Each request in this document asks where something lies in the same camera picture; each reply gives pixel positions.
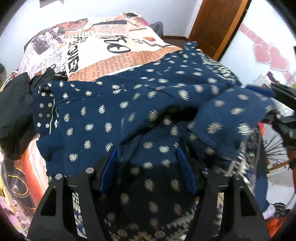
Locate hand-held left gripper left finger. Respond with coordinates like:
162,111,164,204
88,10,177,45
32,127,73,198
27,146,120,241

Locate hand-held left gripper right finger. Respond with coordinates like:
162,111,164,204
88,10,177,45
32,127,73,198
176,146,270,241

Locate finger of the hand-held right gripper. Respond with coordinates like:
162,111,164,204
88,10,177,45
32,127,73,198
245,82,296,107

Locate navy patterned hoodie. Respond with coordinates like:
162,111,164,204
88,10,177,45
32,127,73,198
31,42,278,241

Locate black clothes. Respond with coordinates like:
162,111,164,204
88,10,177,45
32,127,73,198
0,67,68,161

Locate dried twig bundle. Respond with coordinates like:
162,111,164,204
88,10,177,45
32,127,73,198
265,133,292,172

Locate striped dark cloth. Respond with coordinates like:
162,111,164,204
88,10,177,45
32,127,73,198
270,202,292,218

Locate brown wooden door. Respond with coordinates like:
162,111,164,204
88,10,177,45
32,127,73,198
189,0,252,61

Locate grey backpack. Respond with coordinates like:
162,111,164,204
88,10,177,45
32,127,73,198
149,21,165,37

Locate newspaper print blanket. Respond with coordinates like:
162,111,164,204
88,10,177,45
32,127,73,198
0,11,185,241

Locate pink heart wall decal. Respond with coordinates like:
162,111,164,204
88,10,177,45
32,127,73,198
239,23,291,81

